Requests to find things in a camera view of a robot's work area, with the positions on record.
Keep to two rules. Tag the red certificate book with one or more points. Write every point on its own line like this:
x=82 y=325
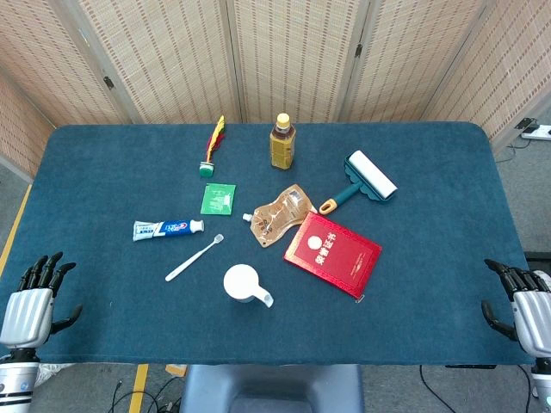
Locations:
x=333 y=254

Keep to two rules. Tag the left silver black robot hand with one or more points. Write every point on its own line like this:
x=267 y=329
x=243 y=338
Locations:
x=28 y=316

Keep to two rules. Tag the blue table cloth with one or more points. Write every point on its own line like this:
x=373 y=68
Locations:
x=107 y=172

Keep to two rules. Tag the white power strip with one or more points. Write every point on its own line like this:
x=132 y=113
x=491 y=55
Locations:
x=540 y=132

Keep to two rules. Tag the brown spout pouch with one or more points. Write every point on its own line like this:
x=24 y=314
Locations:
x=277 y=215

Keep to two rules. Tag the yellow capped tea bottle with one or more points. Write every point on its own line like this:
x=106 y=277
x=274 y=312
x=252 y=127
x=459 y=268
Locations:
x=282 y=148

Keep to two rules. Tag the blue white toothpaste tube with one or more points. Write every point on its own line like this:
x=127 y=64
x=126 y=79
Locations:
x=168 y=229

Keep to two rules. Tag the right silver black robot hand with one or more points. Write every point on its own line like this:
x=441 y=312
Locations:
x=534 y=318

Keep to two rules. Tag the green sachet packet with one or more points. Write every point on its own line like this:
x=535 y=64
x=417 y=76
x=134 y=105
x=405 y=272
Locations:
x=218 y=199

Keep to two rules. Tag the white toothbrush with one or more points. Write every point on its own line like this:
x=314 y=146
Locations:
x=193 y=258

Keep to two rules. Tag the black bracket under table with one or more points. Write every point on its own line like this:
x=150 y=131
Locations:
x=469 y=366

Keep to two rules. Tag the metal paper clip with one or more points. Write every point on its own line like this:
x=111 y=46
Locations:
x=360 y=299

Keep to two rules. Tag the teal lint roller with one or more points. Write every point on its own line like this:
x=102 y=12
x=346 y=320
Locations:
x=372 y=174

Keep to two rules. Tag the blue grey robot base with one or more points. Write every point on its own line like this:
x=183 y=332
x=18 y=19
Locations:
x=271 y=387

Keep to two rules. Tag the feather shuttlecock with green base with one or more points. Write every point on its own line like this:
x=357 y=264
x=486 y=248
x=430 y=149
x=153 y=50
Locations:
x=207 y=169

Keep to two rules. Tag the black plug adapter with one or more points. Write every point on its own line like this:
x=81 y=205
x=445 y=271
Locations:
x=526 y=123

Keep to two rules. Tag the woven folding screen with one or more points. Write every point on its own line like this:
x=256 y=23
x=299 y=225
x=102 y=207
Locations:
x=172 y=56

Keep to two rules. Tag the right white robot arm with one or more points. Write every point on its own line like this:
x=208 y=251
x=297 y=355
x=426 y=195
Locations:
x=543 y=383

